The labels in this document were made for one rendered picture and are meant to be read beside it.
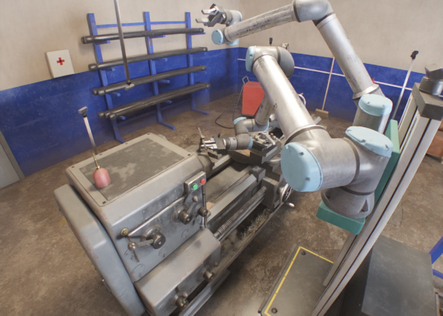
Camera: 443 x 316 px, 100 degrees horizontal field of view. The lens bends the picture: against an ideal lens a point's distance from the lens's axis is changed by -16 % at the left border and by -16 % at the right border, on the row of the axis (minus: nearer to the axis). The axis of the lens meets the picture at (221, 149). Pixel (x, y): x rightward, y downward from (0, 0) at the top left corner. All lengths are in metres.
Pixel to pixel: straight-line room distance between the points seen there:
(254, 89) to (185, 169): 3.70
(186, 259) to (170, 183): 0.49
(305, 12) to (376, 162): 0.79
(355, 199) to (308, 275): 1.21
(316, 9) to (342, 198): 0.89
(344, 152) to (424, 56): 4.84
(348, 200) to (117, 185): 0.91
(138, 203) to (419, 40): 5.27
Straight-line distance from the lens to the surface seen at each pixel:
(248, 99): 4.73
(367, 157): 0.73
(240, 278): 2.20
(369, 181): 0.79
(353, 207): 0.83
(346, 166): 0.68
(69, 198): 1.17
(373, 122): 1.19
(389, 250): 1.64
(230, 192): 1.64
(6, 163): 4.22
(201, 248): 1.39
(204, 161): 1.42
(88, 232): 0.99
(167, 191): 1.04
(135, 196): 0.99
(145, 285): 1.29
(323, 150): 0.66
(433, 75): 0.93
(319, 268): 2.01
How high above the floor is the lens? 1.95
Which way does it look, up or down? 31 degrees down
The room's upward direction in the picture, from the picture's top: straight up
